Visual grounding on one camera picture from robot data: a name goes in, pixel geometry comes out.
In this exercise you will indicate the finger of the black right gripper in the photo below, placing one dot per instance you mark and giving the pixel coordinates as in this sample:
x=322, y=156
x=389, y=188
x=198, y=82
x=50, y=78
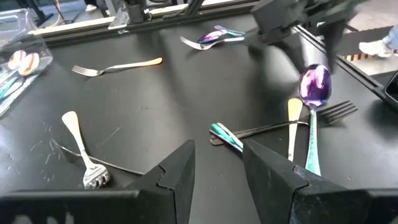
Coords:
x=334, y=40
x=292, y=51

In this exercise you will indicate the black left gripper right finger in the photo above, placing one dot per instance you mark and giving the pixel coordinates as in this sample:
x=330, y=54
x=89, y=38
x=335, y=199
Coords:
x=273, y=186

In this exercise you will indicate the person's foot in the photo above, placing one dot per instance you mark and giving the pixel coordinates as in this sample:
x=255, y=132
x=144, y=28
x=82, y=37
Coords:
x=376, y=48
x=90, y=7

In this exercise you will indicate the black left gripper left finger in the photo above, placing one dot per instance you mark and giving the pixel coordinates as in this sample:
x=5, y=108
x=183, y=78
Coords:
x=174, y=186

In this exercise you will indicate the clear plastic bin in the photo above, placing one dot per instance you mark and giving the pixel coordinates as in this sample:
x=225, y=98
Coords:
x=9, y=31

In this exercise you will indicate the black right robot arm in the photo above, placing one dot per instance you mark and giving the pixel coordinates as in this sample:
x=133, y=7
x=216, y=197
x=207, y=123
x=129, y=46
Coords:
x=136, y=12

